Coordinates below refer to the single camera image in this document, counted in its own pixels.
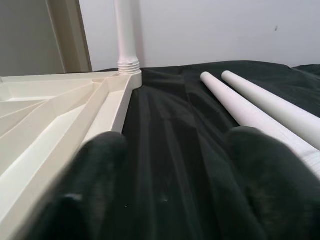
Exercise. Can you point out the white plastic table leg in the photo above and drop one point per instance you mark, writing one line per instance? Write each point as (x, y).
(243, 110)
(127, 32)
(287, 113)

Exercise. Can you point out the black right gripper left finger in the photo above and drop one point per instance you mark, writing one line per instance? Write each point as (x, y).
(82, 190)

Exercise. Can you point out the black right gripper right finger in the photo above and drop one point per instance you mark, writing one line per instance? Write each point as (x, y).
(280, 195)

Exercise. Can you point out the black table cloth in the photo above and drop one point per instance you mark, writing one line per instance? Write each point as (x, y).
(175, 150)

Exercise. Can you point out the beige door frame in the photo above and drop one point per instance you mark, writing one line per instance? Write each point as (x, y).
(70, 37)

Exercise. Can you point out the white plastic table top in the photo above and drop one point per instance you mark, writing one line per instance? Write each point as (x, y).
(50, 125)

